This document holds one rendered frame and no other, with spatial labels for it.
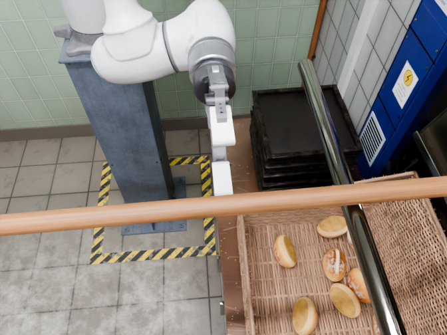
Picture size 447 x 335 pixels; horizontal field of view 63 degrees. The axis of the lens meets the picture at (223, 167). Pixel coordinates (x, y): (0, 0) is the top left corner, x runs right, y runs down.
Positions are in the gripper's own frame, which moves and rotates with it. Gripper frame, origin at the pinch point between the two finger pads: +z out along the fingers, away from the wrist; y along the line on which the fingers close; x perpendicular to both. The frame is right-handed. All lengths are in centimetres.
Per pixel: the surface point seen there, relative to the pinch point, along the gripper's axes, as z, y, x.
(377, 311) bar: 21.6, 3.2, -17.5
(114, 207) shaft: 5.9, -0.6, 15.5
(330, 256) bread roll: -5, 56, -31
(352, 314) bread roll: 11, 56, -33
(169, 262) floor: -33, 120, 22
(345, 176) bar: 1.7, 2.3, -18.9
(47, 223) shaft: 7.2, -0.3, 24.5
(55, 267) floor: -35, 120, 75
